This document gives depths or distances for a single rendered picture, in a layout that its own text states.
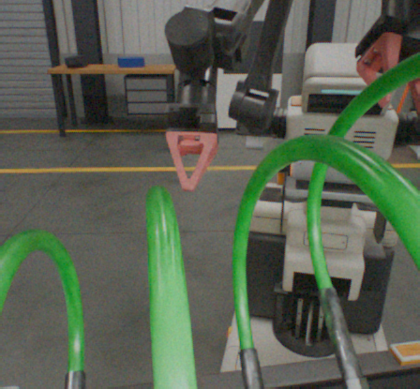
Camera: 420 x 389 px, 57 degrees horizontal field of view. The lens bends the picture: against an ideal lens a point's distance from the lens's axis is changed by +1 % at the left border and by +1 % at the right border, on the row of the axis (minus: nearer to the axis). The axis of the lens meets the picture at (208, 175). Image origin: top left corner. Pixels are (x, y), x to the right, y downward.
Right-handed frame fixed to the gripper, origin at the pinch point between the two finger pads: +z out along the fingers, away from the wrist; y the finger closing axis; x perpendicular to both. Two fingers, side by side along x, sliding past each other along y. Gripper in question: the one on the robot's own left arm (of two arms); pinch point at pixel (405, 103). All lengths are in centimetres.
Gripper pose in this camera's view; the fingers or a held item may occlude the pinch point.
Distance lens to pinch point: 51.6
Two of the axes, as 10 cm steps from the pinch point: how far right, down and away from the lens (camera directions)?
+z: -1.9, 9.0, -3.8
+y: 9.7, 2.3, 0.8
